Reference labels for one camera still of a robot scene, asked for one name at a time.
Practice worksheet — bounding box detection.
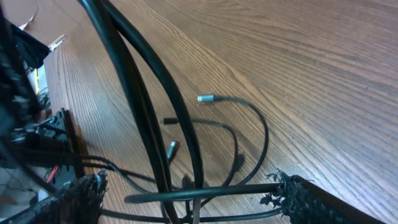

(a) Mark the black cable with silver plug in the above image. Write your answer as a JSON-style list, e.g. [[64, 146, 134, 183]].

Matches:
[[164, 95, 270, 208]]

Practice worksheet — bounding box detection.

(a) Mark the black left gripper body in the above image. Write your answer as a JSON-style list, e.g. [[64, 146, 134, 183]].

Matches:
[[1, 107, 84, 187]]

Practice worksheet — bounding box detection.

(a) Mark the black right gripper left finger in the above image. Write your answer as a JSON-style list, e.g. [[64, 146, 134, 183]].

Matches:
[[2, 169, 108, 224]]

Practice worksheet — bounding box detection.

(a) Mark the black USB-A cable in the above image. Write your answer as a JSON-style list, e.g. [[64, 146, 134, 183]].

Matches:
[[77, 0, 284, 224]]

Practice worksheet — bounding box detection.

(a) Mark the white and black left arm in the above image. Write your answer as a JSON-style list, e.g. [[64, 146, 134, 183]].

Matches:
[[1, 14, 85, 192]]

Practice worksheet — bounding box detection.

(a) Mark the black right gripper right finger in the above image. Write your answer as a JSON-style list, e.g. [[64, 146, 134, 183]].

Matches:
[[261, 171, 382, 224]]

